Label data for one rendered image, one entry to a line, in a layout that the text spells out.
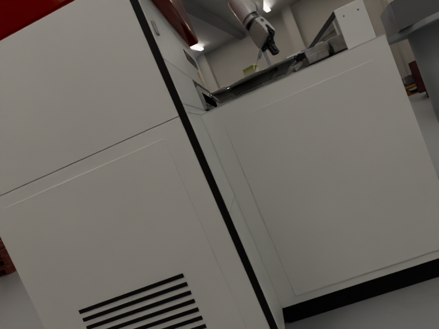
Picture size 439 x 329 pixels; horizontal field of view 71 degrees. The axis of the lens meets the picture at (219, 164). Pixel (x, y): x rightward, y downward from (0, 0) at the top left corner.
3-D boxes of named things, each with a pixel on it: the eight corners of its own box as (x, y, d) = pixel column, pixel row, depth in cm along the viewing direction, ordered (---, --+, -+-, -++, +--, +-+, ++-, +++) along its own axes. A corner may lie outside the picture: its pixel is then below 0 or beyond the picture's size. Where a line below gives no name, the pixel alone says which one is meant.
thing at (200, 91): (204, 109, 121) (194, 87, 120) (217, 113, 164) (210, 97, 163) (208, 108, 120) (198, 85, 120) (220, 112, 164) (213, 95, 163)
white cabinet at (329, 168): (291, 329, 110) (200, 115, 104) (274, 234, 205) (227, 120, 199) (479, 271, 100) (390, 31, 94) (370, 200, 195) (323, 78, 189)
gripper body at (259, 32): (264, 12, 134) (278, 30, 132) (255, 30, 143) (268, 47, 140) (251, 14, 131) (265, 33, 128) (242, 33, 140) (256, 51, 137)
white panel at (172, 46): (179, 115, 85) (119, -24, 82) (215, 120, 165) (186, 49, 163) (189, 111, 85) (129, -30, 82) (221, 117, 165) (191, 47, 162)
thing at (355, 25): (349, 50, 102) (333, 10, 101) (316, 76, 156) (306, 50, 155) (377, 38, 100) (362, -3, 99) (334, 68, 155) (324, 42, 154)
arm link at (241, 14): (252, 27, 144) (239, 26, 138) (237, 8, 147) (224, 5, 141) (263, 12, 138) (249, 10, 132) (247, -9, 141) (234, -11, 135)
